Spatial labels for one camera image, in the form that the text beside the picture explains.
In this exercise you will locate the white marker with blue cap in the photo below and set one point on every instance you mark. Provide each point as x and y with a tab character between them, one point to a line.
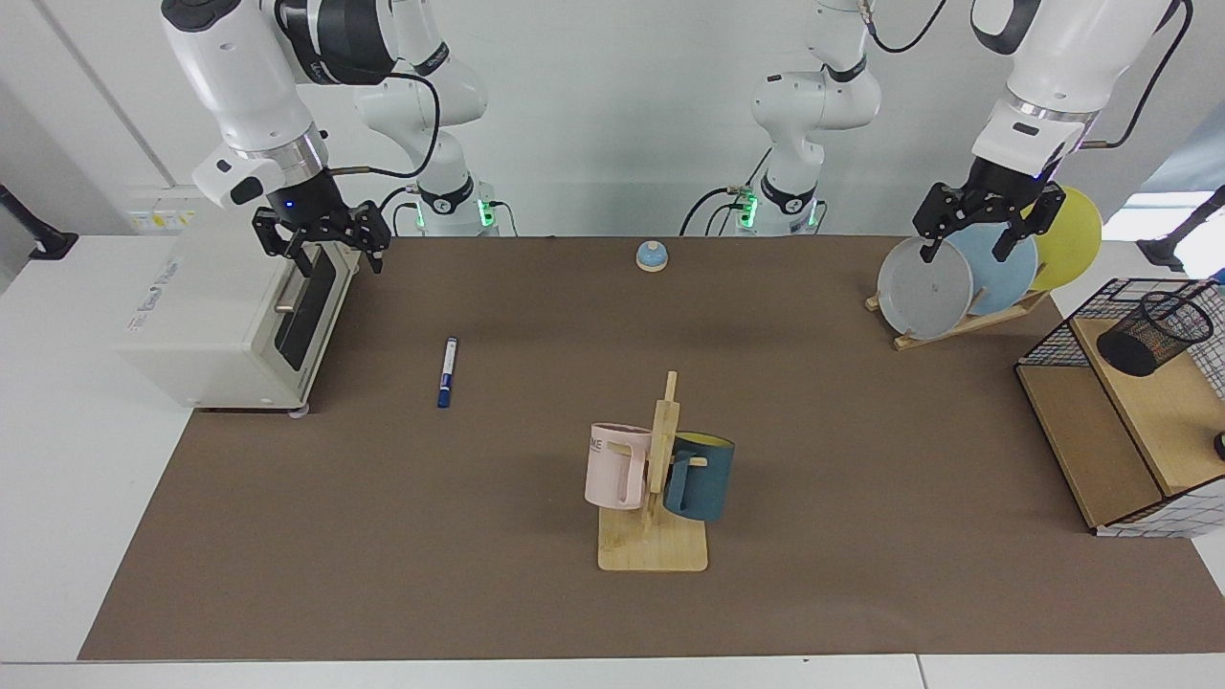
448	371

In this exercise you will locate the black mesh pen holder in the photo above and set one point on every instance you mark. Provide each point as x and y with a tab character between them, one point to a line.
1144	344

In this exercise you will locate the light blue plate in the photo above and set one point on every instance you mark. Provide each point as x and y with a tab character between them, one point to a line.
1005	277

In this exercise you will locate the grey plate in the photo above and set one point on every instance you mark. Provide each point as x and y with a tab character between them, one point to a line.
924	292

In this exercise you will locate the yellow plate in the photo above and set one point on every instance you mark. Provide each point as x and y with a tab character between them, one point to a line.
1072	239

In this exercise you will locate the wooden plate rack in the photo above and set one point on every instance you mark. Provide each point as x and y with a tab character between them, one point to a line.
957	328

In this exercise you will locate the pale toaster oven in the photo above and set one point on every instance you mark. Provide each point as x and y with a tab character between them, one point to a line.
215	316

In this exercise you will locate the white socket box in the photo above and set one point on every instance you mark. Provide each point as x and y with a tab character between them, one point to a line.
158	215

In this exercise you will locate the black clamp stand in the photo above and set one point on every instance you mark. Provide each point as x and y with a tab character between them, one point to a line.
43	241
1182	234

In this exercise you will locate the small blue round thing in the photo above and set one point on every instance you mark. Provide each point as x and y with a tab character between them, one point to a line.
652	255

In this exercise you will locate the brown table cloth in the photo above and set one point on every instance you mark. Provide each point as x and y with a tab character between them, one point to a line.
478	536

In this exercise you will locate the pink cup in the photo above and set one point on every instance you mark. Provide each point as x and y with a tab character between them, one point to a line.
611	469

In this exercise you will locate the dark teal cup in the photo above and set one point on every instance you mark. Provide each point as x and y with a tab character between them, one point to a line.
708	478

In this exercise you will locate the wooden cup stand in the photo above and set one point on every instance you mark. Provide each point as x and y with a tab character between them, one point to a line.
654	545

